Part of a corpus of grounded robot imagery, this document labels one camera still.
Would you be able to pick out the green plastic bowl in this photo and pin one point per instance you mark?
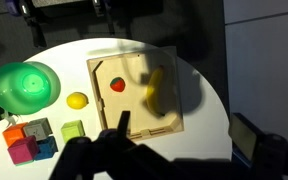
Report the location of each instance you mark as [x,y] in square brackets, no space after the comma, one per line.
[28,87]

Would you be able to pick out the yellow toy lemon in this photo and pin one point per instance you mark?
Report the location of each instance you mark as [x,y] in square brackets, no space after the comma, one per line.
[77,100]

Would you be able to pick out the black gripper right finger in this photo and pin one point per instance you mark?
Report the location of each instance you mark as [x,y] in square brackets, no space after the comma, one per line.
[244,134]

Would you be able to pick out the pink toy block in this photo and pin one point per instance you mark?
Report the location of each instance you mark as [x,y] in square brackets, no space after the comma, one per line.
[23,150]

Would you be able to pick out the yellow toy banana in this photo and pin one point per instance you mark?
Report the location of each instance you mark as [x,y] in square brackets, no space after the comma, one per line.
[152,92]

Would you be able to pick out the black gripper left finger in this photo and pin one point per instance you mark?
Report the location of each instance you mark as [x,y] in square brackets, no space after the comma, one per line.
[122,127]

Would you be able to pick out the wooden tray box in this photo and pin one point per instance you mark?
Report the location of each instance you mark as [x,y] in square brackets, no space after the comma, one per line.
[135,68]

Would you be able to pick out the grey toy block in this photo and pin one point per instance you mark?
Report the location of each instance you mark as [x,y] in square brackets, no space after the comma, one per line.
[39,128]

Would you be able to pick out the red toy strawberry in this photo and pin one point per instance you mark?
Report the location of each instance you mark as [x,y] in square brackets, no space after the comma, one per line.
[117,84]

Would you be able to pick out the light green toy block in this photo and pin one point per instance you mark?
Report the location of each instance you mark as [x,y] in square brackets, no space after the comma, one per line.
[72,129]

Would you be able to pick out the blue toy block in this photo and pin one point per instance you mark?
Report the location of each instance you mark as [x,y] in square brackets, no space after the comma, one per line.
[47,148]

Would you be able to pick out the orange toy block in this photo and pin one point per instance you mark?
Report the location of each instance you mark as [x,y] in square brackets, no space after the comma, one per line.
[13,133]

